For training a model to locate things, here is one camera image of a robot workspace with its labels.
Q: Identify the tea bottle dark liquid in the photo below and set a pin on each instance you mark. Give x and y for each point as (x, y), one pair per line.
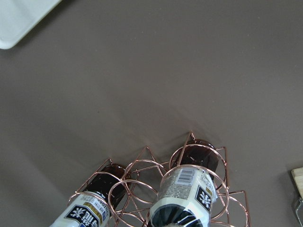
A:
(187, 192)

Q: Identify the tea bottle in basket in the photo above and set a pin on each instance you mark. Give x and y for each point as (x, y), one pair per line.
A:
(90, 208)

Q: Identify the bamboo cutting board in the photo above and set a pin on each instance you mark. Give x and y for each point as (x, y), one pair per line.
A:
(298, 179)

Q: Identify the white serving tray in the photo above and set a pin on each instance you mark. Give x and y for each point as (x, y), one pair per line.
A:
(18, 17)

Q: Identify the copper wire bottle basket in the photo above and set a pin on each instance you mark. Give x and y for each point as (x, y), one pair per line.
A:
(143, 178)

